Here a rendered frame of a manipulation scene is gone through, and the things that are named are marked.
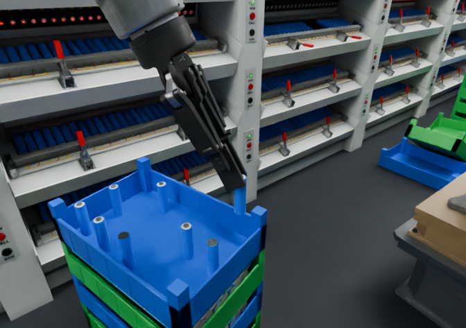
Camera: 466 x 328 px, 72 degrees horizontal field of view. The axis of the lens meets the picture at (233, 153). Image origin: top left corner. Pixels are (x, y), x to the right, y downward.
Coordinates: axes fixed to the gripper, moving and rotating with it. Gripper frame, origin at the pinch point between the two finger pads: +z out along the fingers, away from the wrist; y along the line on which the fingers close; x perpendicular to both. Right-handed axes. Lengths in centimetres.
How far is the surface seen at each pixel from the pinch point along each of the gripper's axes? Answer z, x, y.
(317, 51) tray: 8, -20, 78
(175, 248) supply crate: 11.0, 14.9, -1.2
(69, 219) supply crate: -0.2, 29.9, -0.3
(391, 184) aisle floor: 68, -30, 75
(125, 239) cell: 2.9, 17.1, -6.4
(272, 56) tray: 0, -7, 62
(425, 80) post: 64, -74, 153
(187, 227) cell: 6.6, 9.6, -2.8
